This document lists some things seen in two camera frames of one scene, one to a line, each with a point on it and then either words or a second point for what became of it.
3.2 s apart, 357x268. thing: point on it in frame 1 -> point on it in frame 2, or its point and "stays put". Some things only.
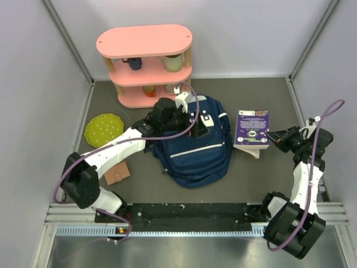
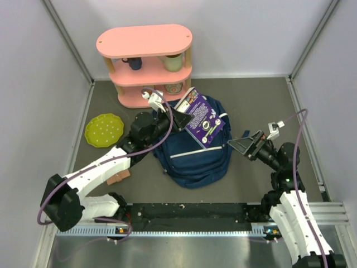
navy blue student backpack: (199, 158) stays put
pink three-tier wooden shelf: (147, 63) stays put
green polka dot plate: (101, 130) stays put
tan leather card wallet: (117, 173) stays put
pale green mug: (172, 63) stays put
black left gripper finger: (201, 129) -> (180, 119)
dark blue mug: (135, 63) stays put
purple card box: (251, 125) -> (206, 123)
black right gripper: (279, 135) -> (250, 146)
